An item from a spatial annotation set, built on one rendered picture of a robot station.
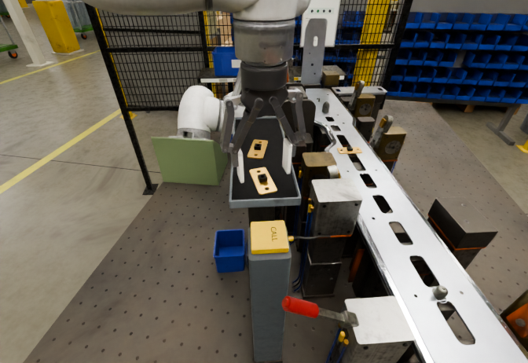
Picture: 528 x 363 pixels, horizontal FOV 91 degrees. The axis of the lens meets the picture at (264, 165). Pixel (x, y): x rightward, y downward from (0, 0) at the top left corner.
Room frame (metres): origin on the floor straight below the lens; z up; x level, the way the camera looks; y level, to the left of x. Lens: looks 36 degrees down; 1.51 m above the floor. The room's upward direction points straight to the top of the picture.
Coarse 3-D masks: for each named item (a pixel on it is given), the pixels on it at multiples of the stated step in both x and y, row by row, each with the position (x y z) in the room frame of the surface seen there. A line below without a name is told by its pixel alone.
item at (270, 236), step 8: (256, 224) 0.31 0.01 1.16; (264, 224) 0.31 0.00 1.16; (272, 224) 0.31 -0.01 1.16; (280, 224) 0.31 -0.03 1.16; (256, 232) 0.29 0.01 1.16; (264, 232) 0.29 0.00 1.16; (272, 232) 0.29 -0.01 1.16; (280, 232) 0.29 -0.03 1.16; (256, 240) 0.27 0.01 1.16; (264, 240) 0.27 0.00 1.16; (272, 240) 0.27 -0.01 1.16; (280, 240) 0.27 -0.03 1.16; (256, 248) 0.26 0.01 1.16; (264, 248) 0.26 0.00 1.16; (272, 248) 0.26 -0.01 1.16; (280, 248) 0.26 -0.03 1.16; (288, 248) 0.26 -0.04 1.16
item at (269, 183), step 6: (258, 168) 0.47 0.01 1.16; (264, 168) 0.47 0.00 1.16; (252, 174) 0.45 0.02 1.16; (258, 174) 0.43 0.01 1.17; (264, 174) 0.43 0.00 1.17; (258, 180) 0.43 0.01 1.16; (264, 180) 0.42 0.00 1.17; (270, 180) 0.43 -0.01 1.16; (258, 186) 0.41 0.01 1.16; (264, 186) 0.41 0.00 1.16; (270, 186) 0.41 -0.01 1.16; (258, 192) 0.39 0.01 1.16; (264, 192) 0.39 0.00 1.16; (270, 192) 0.39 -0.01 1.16
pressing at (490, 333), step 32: (320, 96) 1.34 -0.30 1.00; (352, 128) 0.97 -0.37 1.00; (384, 192) 0.57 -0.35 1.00; (384, 224) 0.45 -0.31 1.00; (416, 224) 0.45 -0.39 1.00; (384, 256) 0.36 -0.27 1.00; (416, 256) 0.36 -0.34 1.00; (448, 256) 0.36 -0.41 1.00; (416, 288) 0.28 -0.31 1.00; (448, 288) 0.28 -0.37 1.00; (416, 320) 0.22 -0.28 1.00; (480, 320) 0.22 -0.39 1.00; (416, 352) 0.17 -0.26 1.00; (448, 352) 0.17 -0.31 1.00; (480, 352) 0.17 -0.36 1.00; (512, 352) 0.17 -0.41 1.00
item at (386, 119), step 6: (384, 120) 0.86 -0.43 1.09; (390, 120) 0.85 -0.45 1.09; (378, 126) 0.89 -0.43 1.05; (384, 126) 0.85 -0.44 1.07; (378, 132) 0.87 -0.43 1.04; (384, 132) 0.85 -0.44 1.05; (372, 138) 0.88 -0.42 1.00; (378, 138) 0.85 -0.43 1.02; (372, 144) 0.87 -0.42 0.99; (378, 144) 0.85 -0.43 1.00
